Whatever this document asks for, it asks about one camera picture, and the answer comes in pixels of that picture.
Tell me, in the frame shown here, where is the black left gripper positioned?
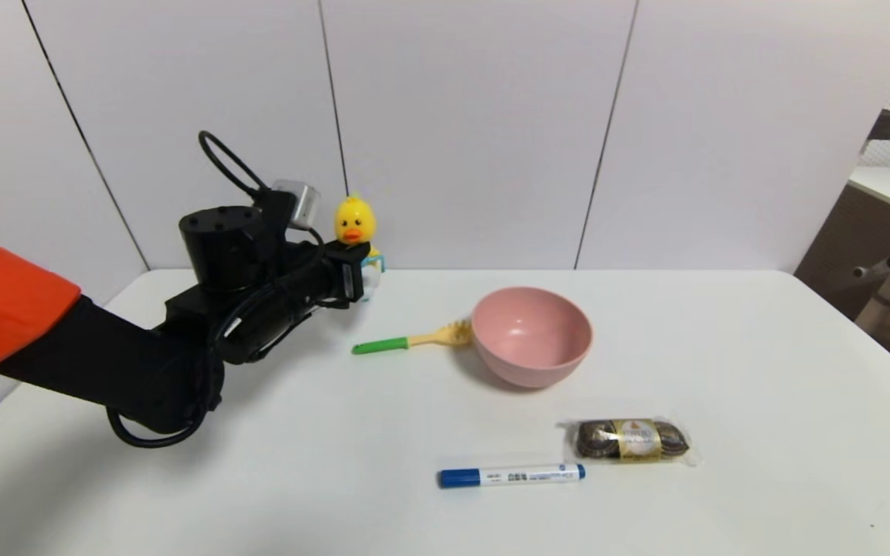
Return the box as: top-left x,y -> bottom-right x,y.
281,239 -> 372,310

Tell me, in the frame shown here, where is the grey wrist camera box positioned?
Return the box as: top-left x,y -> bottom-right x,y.
270,181 -> 323,231

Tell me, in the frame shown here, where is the wrapped chocolate balls pack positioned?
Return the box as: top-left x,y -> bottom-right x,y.
559,414 -> 701,466

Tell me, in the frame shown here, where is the blue and white marker pen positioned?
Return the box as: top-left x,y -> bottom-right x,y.
438,462 -> 586,487

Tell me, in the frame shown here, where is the pink bowl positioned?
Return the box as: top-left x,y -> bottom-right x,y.
470,287 -> 593,389

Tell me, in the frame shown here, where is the yellow fork with green handle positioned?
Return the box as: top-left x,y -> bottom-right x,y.
352,319 -> 474,356

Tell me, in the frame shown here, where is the yellow duck toy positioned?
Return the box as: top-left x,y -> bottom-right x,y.
334,195 -> 386,302

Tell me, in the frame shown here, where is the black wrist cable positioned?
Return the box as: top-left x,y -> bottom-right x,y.
106,130 -> 322,450

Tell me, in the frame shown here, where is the white desk with brown panel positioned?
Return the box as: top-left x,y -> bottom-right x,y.
792,168 -> 890,322

